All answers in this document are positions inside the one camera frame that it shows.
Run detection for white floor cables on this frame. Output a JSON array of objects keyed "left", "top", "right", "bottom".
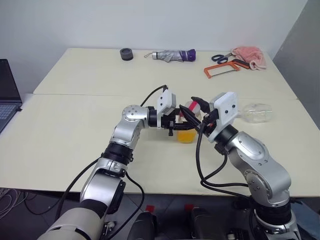
[{"left": 0, "top": 188, "right": 29, "bottom": 221}]

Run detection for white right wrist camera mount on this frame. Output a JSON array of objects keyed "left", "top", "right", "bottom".
[{"left": 207, "top": 91, "right": 242, "bottom": 144}]

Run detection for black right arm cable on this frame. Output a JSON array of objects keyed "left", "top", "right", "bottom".
[{"left": 195, "top": 121, "right": 254, "bottom": 201}]

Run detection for pink towel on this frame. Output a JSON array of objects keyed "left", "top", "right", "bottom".
[{"left": 231, "top": 45, "right": 267, "bottom": 72}]

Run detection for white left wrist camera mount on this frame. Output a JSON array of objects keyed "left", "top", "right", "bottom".
[{"left": 155, "top": 89, "right": 179, "bottom": 129}]

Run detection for orange hacksaw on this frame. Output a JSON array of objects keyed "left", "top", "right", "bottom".
[{"left": 203, "top": 59, "right": 251, "bottom": 80}]

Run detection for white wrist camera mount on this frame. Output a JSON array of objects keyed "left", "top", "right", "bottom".
[
  {"left": 155, "top": 89, "right": 179, "bottom": 129},
  {"left": 207, "top": 91, "right": 242, "bottom": 144}
]

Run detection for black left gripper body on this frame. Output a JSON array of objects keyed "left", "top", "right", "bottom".
[{"left": 161, "top": 107, "right": 181, "bottom": 137}]

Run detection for clear wine glass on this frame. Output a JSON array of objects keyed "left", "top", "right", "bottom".
[{"left": 236, "top": 101, "right": 274, "bottom": 124}]

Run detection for blue handled scissors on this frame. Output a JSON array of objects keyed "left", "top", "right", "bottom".
[{"left": 211, "top": 51, "right": 235, "bottom": 64}]

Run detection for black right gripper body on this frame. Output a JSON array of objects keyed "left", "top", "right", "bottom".
[{"left": 199, "top": 109, "right": 220, "bottom": 137}]

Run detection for folded grey purple umbrella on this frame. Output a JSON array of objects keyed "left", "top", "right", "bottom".
[{"left": 143, "top": 48, "right": 197, "bottom": 63}]

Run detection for dark laptop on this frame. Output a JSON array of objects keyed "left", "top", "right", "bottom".
[{"left": 0, "top": 58, "right": 24, "bottom": 134}]

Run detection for dark rounded shape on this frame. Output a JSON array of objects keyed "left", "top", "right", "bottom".
[
  {"left": 190, "top": 206, "right": 221, "bottom": 240},
  {"left": 129, "top": 211, "right": 158, "bottom": 240}
]

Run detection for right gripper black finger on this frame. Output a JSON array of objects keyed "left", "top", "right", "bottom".
[
  {"left": 179, "top": 104, "right": 203, "bottom": 127},
  {"left": 190, "top": 95, "right": 212, "bottom": 114}
]

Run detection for clear bottle with orange juice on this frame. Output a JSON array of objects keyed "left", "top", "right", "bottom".
[{"left": 176, "top": 99, "right": 202, "bottom": 145}]

